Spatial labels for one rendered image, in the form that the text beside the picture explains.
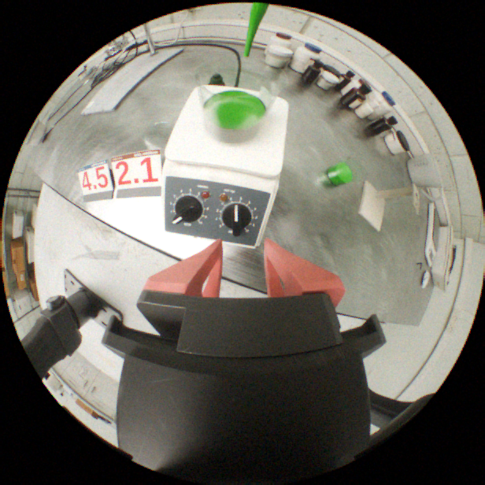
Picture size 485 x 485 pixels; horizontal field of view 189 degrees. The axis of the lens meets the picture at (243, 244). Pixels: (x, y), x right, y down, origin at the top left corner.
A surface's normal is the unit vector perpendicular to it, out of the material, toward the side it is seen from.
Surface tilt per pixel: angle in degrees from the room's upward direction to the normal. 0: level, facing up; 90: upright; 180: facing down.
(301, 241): 0
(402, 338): 90
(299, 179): 0
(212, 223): 30
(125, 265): 0
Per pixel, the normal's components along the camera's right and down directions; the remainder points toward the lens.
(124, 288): 0.13, 0.11
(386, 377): -0.91, -0.38
